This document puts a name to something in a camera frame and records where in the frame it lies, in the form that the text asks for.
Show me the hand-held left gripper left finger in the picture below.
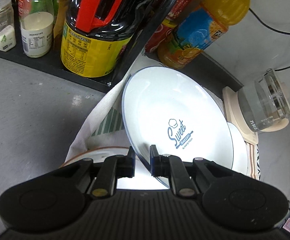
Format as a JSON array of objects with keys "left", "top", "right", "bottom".
[{"left": 57, "top": 146, "right": 136, "bottom": 198}]

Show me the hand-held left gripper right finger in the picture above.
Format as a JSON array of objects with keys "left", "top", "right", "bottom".
[{"left": 150, "top": 144, "right": 235, "bottom": 198}]

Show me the white plate with brown rim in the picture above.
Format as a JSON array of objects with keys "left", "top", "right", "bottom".
[{"left": 59, "top": 146, "right": 171, "bottom": 191}]

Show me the white plate with blue print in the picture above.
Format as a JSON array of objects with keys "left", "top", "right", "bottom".
[{"left": 122, "top": 66, "right": 234, "bottom": 189}]

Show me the small plain white plate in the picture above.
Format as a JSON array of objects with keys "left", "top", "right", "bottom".
[{"left": 226, "top": 121, "right": 248, "bottom": 176}]

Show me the patterned fringed table cloth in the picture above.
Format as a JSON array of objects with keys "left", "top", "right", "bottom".
[{"left": 65, "top": 74, "right": 261, "bottom": 182}]

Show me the glass kettle on beige base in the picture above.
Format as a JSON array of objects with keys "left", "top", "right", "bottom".
[{"left": 222, "top": 86, "right": 290, "bottom": 146}]

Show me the black storage rack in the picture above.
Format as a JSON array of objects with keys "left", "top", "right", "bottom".
[{"left": 0, "top": 0, "right": 185, "bottom": 94}]

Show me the soy sauce jug yellow label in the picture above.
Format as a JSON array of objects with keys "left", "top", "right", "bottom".
[{"left": 61, "top": 0, "right": 146, "bottom": 78}]

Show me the orange juice bottle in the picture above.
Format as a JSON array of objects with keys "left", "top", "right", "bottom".
[{"left": 157, "top": 0, "right": 258, "bottom": 70}]

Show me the white capped seasoning jar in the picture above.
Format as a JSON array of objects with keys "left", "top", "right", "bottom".
[{"left": 20, "top": 0, "right": 55, "bottom": 58}]

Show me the clear spice jar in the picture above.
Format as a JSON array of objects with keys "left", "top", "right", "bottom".
[{"left": 0, "top": 0, "right": 17, "bottom": 52}]

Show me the glass kettle with cream handle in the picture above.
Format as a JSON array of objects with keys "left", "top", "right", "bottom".
[{"left": 237, "top": 69, "right": 290, "bottom": 133}]

